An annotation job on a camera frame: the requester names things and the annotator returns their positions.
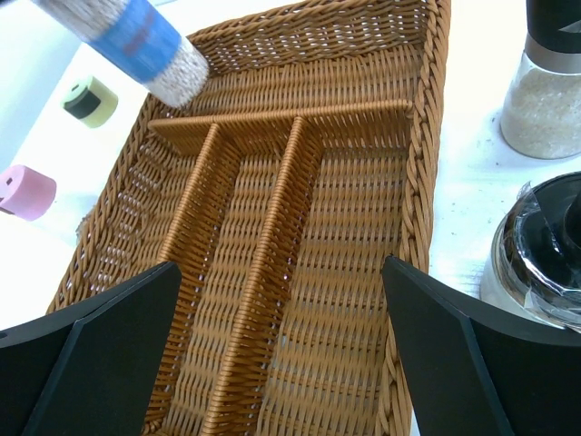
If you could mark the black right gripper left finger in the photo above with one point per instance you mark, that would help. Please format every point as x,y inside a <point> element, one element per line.
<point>89,368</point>

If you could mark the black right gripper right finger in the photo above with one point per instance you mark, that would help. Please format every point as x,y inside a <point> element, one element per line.
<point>474,369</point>

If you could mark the yellow cap spice bottle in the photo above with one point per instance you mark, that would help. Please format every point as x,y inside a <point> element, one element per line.
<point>90,101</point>

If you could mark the blue label silver cap bottle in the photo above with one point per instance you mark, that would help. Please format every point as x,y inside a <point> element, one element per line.
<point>139,41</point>

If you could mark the black knob cap jar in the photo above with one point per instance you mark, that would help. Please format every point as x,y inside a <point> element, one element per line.
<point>533,267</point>

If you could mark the pink cap spice bottle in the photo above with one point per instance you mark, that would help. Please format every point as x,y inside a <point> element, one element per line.
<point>25,193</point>

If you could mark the black cap sugar grinder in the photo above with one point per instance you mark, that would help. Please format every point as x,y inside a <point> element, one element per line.
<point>541,112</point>

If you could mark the brown wicker divided basket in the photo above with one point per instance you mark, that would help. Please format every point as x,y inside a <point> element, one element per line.
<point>309,157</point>

